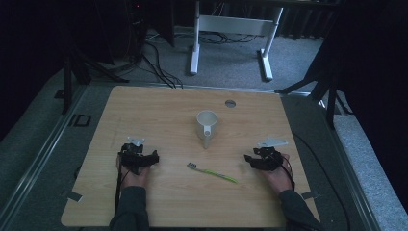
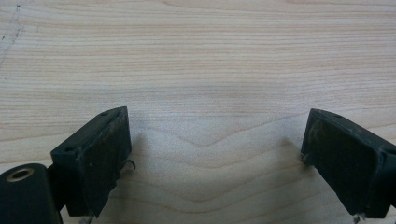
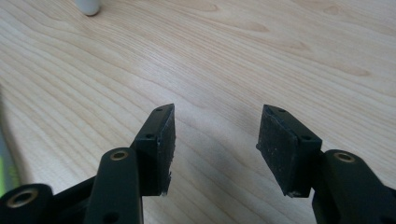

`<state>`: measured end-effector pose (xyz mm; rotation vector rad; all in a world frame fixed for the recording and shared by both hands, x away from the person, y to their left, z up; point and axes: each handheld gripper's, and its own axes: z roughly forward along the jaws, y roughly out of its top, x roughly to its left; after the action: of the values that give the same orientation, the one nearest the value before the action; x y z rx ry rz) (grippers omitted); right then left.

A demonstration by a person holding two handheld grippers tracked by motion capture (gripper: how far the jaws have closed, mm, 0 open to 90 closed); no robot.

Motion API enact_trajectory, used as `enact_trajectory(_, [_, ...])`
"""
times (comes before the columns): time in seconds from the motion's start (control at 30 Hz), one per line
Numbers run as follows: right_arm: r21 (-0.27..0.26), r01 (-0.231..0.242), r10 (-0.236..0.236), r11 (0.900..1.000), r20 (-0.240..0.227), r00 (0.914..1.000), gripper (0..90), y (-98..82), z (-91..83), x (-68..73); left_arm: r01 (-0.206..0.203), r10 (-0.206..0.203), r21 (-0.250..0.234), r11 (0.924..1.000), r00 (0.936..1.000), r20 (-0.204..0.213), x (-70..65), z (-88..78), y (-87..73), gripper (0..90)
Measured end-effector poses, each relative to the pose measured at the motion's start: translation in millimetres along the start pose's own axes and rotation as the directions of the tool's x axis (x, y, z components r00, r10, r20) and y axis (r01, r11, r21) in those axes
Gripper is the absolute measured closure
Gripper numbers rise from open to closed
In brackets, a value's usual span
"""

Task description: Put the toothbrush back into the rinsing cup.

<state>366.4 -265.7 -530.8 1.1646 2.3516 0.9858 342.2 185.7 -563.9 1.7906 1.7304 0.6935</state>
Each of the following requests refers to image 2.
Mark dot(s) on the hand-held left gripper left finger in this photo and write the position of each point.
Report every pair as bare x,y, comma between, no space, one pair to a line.
93,161

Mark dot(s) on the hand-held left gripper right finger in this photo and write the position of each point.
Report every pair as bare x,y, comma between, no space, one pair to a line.
345,161

